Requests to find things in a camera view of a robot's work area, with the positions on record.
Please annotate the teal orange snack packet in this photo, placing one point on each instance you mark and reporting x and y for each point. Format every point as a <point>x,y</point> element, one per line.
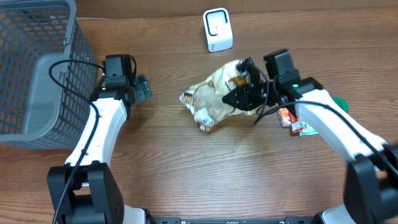
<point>307,130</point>

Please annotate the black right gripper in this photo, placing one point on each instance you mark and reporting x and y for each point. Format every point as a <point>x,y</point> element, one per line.
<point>240,100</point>

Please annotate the green lid jar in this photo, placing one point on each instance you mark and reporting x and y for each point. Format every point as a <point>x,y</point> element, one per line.
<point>341,103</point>

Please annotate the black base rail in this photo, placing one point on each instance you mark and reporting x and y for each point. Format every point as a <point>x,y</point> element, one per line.
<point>177,220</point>

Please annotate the brown white snack bag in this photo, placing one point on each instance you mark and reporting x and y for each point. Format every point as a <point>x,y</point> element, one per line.
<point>204,99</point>

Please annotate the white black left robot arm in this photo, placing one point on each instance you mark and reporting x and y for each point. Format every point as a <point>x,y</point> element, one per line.
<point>84,190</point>

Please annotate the white barcode scanner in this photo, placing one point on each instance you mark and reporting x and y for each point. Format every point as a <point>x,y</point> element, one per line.
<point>218,29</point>

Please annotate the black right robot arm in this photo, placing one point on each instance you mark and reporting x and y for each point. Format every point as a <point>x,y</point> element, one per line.
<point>370,194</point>

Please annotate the small orange snack box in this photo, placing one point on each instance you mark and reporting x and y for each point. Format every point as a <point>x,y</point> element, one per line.
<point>284,117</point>

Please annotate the red stick sachet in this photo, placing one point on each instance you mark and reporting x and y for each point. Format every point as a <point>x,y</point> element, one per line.
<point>295,124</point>

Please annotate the grey plastic mesh basket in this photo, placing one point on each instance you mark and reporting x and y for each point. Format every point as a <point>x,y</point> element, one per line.
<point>41,43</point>

